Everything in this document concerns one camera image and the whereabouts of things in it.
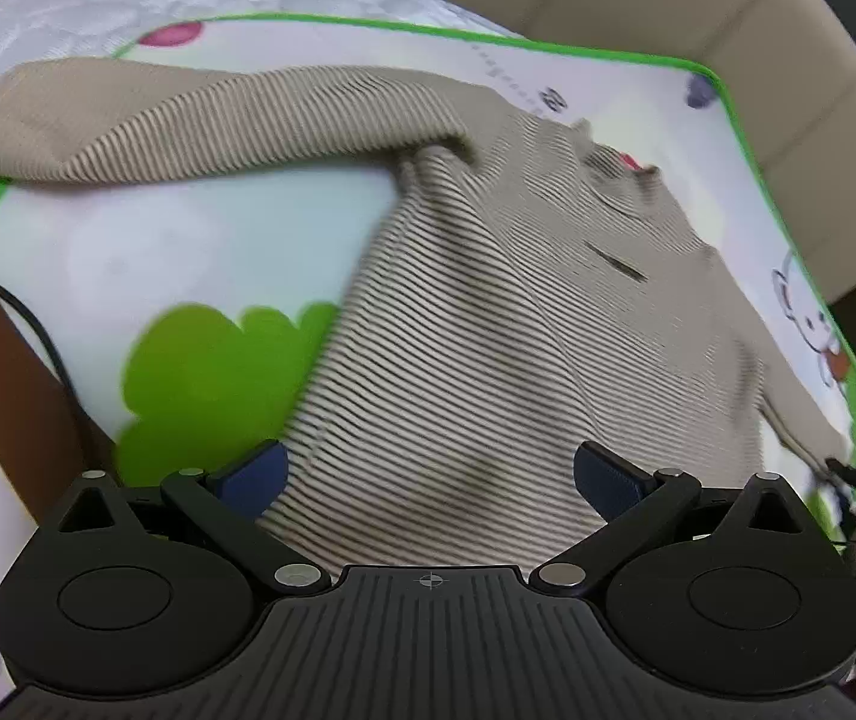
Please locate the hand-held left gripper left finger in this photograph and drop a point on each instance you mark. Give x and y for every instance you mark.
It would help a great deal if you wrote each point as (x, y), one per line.
(261, 474)

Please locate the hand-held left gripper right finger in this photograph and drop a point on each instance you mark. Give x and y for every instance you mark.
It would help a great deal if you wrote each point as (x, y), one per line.
(608, 481)

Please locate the beige striped sweater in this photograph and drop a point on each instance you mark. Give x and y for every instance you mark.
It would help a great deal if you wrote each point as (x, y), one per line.
(488, 300)

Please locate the cartoon printed mat green edge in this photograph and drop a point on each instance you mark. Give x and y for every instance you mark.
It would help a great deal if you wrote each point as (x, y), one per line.
(173, 255)

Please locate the beige padded headboard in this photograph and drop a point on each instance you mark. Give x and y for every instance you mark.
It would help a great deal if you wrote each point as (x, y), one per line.
(735, 7)

